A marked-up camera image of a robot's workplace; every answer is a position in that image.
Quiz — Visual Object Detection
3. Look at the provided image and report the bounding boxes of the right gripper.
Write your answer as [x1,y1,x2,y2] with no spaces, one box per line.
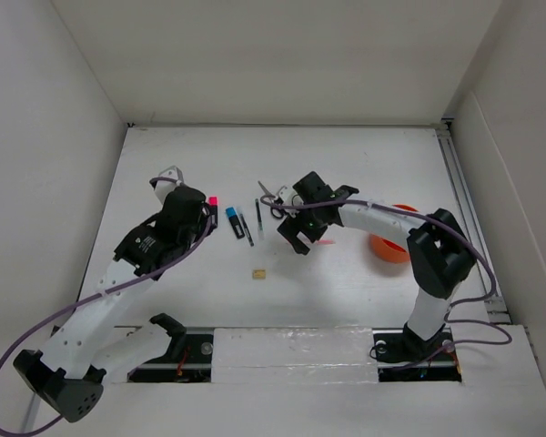
[278,201,329,255]

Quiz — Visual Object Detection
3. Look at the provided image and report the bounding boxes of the green capped pen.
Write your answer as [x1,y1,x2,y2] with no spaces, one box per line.
[255,198,265,241]

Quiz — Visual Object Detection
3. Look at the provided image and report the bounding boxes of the pink pen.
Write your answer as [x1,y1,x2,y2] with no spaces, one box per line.
[312,239,336,245]

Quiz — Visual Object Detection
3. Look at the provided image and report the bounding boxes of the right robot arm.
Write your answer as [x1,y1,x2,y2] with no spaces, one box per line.
[270,171,475,364]

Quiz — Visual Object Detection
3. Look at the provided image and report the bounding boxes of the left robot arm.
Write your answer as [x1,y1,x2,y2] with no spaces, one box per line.
[14,186,212,422]

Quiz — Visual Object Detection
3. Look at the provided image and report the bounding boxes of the pink capped highlighter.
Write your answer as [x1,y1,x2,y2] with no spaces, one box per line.
[208,196,218,218]

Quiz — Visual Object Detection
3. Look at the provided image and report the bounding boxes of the black gel pen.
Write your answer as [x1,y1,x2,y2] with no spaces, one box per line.
[237,207,255,248]

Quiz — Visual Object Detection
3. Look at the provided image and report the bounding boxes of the blue capped highlighter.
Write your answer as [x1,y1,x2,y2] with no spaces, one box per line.
[226,207,245,239]

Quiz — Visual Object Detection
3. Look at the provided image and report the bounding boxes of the small yellow eraser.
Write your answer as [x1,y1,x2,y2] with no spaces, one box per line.
[252,269,267,279]

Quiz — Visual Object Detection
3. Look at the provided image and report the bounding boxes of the orange round divided container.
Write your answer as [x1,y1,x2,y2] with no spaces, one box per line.
[369,203,419,265]

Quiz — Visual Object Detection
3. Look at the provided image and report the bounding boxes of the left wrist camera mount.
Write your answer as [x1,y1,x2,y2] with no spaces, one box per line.
[149,166,184,204]

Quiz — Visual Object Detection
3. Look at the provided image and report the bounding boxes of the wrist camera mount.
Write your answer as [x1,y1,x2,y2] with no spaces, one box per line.
[274,185,299,219]
[149,166,184,204]

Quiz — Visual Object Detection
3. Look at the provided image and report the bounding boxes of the black handled scissors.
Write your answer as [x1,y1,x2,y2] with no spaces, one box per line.
[258,180,283,219]

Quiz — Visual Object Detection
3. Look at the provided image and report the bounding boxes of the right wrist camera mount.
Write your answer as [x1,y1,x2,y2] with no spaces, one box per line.
[274,185,299,219]

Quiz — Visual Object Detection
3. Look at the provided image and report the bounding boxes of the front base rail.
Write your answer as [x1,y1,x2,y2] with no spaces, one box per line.
[120,327,462,385]

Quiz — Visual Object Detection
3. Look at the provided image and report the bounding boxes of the aluminium rail right side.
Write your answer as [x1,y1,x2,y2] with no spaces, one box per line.
[435,118,512,324]

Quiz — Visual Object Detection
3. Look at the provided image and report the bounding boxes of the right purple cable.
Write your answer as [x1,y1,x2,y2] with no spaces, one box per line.
[259,194,514,372]

